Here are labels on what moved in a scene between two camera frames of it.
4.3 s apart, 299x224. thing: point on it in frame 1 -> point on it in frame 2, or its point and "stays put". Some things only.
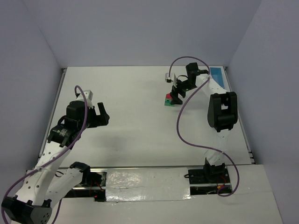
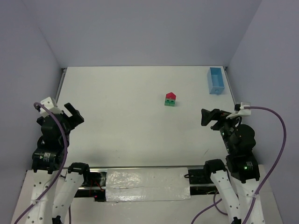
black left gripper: x=96 y=115 -> x=69 y=117
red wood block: x=168 y=96 stays put
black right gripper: x=178 y=91 -> x=217 y=118
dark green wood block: x=168 y=104 stays put
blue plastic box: x=217 y=74 stays put
